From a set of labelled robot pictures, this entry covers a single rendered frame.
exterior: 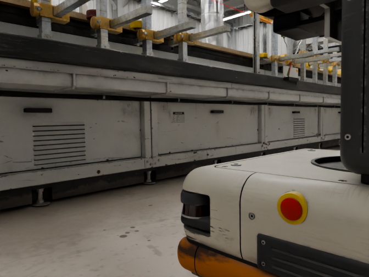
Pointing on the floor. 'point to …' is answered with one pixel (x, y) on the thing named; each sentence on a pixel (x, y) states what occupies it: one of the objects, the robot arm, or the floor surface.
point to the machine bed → (137, 126)
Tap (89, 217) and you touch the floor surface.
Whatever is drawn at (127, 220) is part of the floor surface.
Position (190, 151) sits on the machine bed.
